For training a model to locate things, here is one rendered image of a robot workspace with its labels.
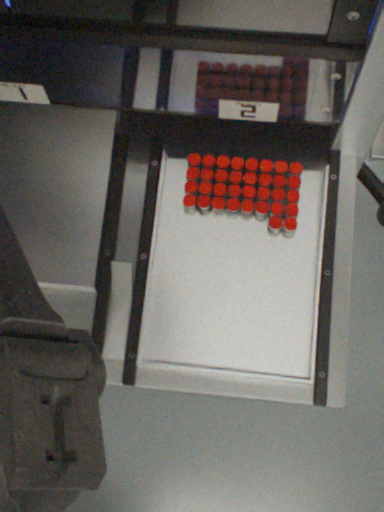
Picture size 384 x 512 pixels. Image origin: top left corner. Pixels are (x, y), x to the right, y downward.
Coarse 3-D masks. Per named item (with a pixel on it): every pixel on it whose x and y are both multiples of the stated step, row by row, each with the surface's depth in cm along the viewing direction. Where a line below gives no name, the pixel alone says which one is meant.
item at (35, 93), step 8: (0, 88) 118; (8, 88) 118; (16, 88) 118; (24, 88) 118; (32, 88) 117; (40, 88) 117; (0, 96) 121; (8, 96) 121; (16, 96) 121; (32, 96) 120; (40, 96) 120
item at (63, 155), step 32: (0, 128) 133; (32, 128) 133; (64, 128) 133; (96, 128) 132; (0, 160) 132; (32, 160) 131; (64, 160) 131; (96, 160) 131; (0, 192) 130; (32, 192) 130; (64, 192) 130; (96, 192) 130; (32, 224) 129; (64, 224) 128; (96, 224) 128; (32, 256) 127; (64, 256) 127; (96, 256) 123; (64, 288) 125; (96, 288) 125
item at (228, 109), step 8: (224, 104) 116; (232, 104) 115; (240, 104) 115; (248, 104) 115; (256, 104) 115; (264, 104) 114; (272, 104) 114; (224, 112) 118; (232, 112) 118; (240, 112) 118; (248, 112) 117; (256, 112) 117; (264, 112) 117; (272, 112) 117; (256, 120) 120; (264, 120) 119; (272, 120) 119
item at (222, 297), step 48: (192, 240) 127; (240, 240) 126; (288, 240) 126; (192, 288) 125; (240, 288) 124; (288, 288) 124; (144, 336) 123; (192, 336) 123; (240, 336) 123; (288, 336) 122
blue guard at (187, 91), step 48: (0, 48) 107; (48, 48) 106; (96, 48) 104; (144, 48) 103; (48, 96) 120; (96, 96) 118; (144, 96) 116; (192, 96) 115; (240, 96) 113; (288, 96) 112; (336, 96) 110
